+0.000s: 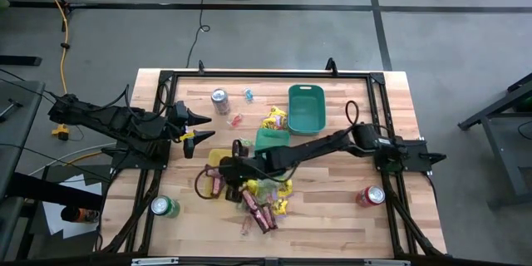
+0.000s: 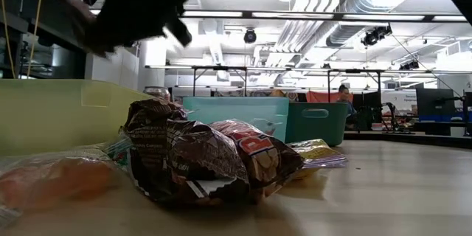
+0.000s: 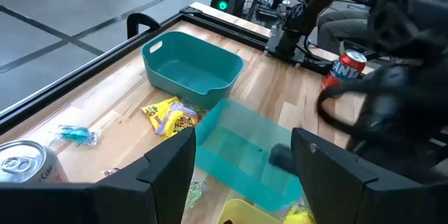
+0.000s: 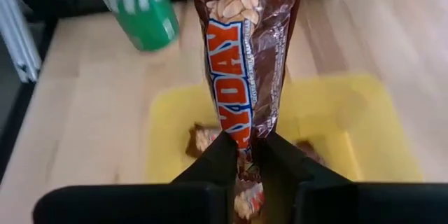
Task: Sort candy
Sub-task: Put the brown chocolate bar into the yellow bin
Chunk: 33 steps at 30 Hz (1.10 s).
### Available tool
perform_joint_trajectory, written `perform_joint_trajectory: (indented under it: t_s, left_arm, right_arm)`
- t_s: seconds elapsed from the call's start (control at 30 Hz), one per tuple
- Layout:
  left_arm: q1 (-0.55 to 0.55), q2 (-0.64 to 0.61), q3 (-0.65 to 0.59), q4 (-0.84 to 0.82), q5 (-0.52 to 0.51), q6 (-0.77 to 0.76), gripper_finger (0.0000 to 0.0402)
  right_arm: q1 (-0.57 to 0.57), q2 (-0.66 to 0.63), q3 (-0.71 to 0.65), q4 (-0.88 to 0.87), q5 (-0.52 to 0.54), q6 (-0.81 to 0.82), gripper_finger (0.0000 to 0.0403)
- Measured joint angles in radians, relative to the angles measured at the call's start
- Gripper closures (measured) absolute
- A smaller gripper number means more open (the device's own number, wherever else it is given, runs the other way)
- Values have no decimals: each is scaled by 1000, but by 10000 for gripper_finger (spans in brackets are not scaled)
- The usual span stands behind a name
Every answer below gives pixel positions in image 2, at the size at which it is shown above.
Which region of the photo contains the black metal frame stand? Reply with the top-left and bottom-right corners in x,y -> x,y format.
191,65 -> 249,97
327,68 -> 384,126

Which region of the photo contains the black ceiling spot lamp cluster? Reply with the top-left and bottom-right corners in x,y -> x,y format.
361,24 -> 393,48

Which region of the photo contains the dark teal plastic bin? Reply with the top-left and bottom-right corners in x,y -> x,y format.
285,102 -> 348,148

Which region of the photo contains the large yellow Sour Patch bag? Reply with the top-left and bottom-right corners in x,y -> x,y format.
287,138 -> 350,180

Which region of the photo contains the patterned fabric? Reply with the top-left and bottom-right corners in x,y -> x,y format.
271,88 -> 300,99

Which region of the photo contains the yellow hanging cable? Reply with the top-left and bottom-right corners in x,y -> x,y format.
26,0 -> 47,79
0,0 -> 16,79

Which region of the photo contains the yellow-green translucent plastic bin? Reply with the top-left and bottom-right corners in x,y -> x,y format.
0,78 -> 154,156

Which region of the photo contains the silver ceiling duct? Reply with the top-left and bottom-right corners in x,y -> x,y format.
326,0 -> 410,47

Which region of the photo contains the white printed sign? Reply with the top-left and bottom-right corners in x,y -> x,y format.
381,90 -> 417,111

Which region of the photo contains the person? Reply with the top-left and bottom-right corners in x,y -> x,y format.
335,83 -> 358,126

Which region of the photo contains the black overhead light bar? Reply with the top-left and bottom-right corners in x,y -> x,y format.
180,9 -> 472,23

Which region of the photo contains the orange cloth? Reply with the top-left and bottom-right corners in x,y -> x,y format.
305,91 -> 354,103

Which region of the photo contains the clear round jar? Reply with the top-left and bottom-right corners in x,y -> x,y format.
142,86 -> 172,101

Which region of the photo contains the clear bag with pale candy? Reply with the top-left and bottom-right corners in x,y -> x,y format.
72,132 -> 133,163

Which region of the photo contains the black table frame rail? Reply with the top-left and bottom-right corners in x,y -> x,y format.
344,130 -> 472,149

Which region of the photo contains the clear bag with orange candy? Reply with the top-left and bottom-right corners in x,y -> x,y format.
0,153 -> 119,229

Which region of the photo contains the large brown candy bag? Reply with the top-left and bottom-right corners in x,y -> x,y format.
122,97 -> 251,207

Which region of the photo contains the light teal translucent plastic bin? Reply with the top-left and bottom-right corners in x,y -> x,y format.
182,96 -> 291,144

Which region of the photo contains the blue desk panel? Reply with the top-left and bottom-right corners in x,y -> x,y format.
418,114 -> 472,123

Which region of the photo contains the brown candy bag red label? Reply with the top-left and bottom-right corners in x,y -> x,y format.
209,119 -> 306,202

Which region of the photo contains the black monitor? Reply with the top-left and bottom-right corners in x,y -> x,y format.
415,88 -> 457,117

